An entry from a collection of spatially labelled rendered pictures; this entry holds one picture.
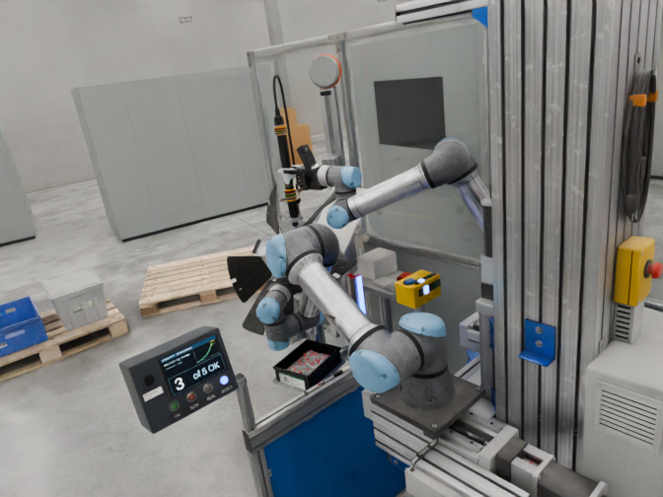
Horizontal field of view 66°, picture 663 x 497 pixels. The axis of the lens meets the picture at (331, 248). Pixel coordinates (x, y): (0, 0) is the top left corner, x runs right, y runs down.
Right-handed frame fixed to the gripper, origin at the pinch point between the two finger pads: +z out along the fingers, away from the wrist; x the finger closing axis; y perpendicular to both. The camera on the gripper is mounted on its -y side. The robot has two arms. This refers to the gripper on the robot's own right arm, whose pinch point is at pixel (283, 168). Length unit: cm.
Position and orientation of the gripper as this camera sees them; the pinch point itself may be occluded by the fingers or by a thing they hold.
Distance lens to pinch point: 199.3
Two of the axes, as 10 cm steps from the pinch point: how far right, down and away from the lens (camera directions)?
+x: 6.4, -3.4, 6.9
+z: -7.6, -1.3, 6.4
